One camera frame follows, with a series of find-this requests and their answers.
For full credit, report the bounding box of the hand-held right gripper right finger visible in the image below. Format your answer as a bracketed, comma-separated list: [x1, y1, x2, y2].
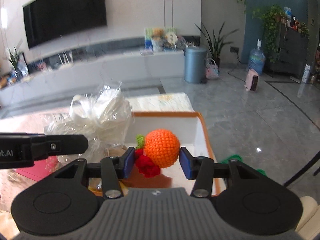
[179, 147, 263, 198]

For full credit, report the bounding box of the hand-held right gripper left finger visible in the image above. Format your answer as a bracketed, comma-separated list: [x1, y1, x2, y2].
[53, 147, 136, 200]

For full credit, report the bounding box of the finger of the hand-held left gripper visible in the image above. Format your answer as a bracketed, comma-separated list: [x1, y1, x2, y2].
[30, 134, 89, 161]

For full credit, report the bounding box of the crochet orange with red berries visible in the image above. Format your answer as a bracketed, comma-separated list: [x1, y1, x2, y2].
[135, 129, 181, 178]

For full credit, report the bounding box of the orange cardboard box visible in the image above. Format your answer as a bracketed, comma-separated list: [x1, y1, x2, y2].
[110, 111, 220, 198]

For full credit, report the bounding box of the white cloth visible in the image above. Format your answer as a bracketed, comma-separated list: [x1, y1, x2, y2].
[44, 80, 133, 160]

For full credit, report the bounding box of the red lidded clear ball container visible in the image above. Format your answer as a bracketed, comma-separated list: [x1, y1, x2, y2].
[15, 166, 54, 180]

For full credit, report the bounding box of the white router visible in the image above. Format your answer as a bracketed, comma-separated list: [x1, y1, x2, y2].
[59, 50, 75, 67]

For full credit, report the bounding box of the white marble television console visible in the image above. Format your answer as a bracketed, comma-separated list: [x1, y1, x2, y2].
[0, 36, 187, 108]

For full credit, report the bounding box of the potted plant with thin leaves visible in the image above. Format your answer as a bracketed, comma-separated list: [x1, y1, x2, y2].
[4, 46, 28, 78]

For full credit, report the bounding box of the woven pastel handbag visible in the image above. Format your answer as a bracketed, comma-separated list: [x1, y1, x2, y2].
[205, 57, 220, 80]

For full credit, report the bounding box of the blue metal trash can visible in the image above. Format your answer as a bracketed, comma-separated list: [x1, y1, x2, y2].
[184, 46, 207, 83]

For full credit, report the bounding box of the pink space heater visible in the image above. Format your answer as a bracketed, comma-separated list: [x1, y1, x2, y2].
[244, 70, 260, 93]

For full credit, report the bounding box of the colourful painting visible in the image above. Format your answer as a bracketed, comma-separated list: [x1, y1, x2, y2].
[144, 27, 178, 52]

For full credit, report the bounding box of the tall long-leaf potted plant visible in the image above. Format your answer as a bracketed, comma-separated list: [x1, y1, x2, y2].
[195, 21, 239, 65]

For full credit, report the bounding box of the blue water jug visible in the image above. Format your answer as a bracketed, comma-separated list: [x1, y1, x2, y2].
[248, 39, 266, 75]

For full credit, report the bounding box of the round paper fan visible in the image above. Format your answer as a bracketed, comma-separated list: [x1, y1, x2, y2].
[165, 31, 178, 44]

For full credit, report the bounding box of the black flat television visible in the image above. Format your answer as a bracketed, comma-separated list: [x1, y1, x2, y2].
[23, 0, 108, 49]

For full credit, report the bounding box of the teddy bear bouquet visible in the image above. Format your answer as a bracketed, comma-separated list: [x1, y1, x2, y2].
[152, 27, 165, 52]

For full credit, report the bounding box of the cream sofa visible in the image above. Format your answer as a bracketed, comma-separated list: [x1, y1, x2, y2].
[295, 196, 320, 240]

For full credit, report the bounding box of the white standing bottle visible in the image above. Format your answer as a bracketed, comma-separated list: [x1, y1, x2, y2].
[302, 64, 311, 83]

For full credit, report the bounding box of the dark grey cabinet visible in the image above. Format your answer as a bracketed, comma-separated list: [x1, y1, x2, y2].
[266, 24, 310, 78]

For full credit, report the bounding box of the trailing ivy plant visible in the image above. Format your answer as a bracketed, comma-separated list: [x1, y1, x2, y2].
[252, 4, 288, 63]

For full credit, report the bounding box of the black floor cable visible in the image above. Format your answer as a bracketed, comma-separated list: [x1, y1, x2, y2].
[227, 55, 250, 83]

